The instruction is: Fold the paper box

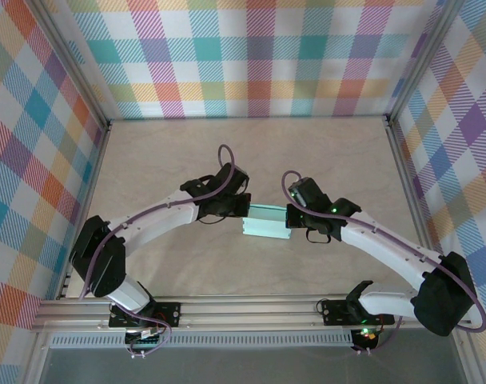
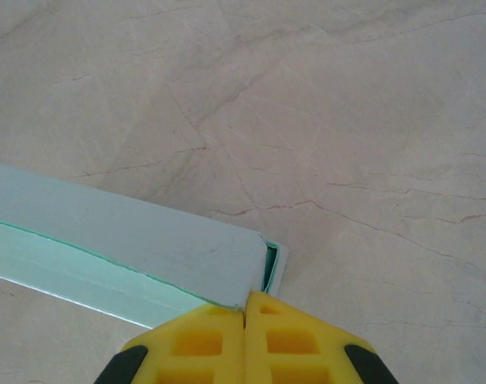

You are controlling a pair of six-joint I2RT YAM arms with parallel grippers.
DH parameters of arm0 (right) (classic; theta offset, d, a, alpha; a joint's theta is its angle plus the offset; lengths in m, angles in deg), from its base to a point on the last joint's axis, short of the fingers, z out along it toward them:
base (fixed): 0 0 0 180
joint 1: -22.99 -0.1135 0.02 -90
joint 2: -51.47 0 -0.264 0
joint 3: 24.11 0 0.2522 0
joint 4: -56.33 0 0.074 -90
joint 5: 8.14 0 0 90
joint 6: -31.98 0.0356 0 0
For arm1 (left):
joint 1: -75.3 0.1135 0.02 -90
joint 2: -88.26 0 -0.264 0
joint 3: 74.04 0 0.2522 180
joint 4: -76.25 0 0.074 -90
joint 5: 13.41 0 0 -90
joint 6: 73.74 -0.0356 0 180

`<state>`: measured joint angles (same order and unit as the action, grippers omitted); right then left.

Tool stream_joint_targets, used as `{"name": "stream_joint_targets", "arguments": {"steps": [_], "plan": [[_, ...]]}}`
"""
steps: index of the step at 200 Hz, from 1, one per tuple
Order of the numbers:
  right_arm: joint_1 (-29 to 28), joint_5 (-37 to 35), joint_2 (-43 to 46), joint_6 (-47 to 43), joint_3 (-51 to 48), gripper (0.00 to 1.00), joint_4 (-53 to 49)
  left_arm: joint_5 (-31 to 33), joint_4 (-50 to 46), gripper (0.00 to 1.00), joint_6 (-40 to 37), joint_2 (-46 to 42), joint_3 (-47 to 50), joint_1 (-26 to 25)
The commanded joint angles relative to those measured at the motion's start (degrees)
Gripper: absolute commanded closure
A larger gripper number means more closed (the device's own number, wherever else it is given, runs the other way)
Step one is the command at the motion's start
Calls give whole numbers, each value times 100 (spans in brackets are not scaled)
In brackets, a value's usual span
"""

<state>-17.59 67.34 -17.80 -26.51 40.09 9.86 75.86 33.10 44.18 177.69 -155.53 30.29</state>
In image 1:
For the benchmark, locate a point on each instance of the light teal paper box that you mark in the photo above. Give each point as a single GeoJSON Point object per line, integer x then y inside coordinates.
{"type": "Point", "coordinates": [265, 230]}

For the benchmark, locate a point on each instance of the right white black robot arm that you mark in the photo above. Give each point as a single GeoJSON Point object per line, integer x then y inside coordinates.
{"type": "Point", "coordinates": [387, 248]}

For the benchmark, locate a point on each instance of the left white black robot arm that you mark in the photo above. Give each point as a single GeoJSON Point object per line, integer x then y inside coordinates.
{"type": "Point", "coordinates": [155, 224]}

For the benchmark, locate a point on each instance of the aluminium table side rail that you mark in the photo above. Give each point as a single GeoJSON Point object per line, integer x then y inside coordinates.
{"type": "Point", "coordinates": [417, 208]}
{"type": "Point", "coordinates": [85, 200]}

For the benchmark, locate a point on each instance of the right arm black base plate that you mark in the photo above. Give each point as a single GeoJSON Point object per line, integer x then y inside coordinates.
{"type": "Point", "coordinates": [335, 314]}

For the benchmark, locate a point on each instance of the wide aluminium base rail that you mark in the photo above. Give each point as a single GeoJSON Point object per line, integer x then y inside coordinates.
{"type": "Point", "coordinates": [247, 314]}

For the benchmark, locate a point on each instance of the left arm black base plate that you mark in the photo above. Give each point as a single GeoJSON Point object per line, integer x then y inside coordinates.
{"type": "Point", "coordinates": [171, 314]}

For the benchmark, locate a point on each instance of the aluminium frame post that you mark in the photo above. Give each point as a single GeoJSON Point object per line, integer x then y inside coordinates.
{"type": "Point", "coordinates": [73, 64]}
{"type": "Point", "coordinates": [423, 60]}

